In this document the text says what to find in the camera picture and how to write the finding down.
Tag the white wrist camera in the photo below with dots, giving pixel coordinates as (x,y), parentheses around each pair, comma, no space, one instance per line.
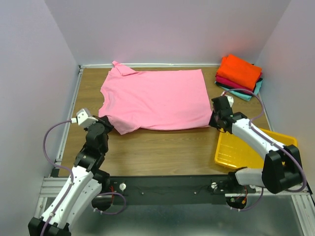
(229,98)
(84,118)

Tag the teal folded t shirt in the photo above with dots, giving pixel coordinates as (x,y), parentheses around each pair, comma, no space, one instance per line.
(240,95)

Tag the yellow plastic tray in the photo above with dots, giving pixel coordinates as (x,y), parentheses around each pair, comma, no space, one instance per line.
(234,153)

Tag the pink t shirt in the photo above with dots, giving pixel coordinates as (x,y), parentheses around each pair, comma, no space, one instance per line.
(155,100)

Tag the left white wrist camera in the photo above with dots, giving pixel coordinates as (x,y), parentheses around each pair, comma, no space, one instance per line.
(84,118)

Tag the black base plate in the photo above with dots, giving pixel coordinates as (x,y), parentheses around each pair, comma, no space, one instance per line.
(168,190)

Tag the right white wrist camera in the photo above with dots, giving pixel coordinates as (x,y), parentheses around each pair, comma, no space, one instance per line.
(229,98)

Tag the orange folded t shirt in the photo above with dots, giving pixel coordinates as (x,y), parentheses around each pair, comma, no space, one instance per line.
(239,71)

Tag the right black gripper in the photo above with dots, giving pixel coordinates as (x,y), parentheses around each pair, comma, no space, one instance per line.
(212,122)

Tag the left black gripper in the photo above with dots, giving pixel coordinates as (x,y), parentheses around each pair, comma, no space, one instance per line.
(104,120)

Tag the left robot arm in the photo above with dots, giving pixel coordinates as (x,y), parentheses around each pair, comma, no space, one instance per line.
(85,180)

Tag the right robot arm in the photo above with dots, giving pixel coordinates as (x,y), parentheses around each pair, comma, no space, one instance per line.
(282,169)

